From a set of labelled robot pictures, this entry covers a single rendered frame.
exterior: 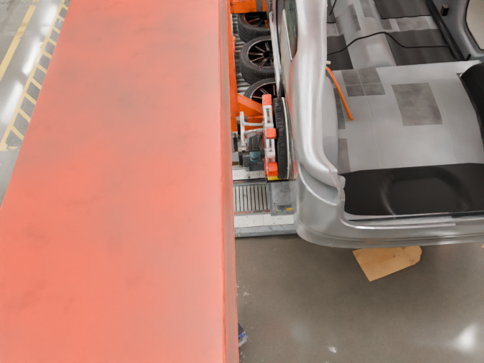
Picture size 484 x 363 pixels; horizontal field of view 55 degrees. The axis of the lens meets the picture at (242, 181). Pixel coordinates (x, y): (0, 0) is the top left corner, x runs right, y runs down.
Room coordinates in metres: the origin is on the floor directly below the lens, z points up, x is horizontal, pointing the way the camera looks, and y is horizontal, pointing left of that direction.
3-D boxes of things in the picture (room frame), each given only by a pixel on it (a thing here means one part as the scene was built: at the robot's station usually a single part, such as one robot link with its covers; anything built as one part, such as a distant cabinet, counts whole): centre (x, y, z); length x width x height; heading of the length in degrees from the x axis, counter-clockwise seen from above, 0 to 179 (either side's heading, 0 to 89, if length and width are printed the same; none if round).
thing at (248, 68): (4.15, -0.43, 0.39); 0.66 x 0.66 x 0.24
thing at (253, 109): (3.08, -0.29, 0.69); 0.52 x 0.17 x 0.35; 88
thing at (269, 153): (2.57, -0.25, 0.85); 0.54 x 0.07 x 0.54; 178
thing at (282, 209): (2.56, -0.42, 0.13); 0.50 x 0.36 x 0.10; 178
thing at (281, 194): (2.56, -0.42, 0.32); 0.40 x 0.30 x 0.28; 178
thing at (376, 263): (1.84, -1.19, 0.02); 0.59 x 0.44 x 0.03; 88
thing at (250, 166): (2.88, -0.23, 0.26); 0.42 x 0.18 x 0.35; 88
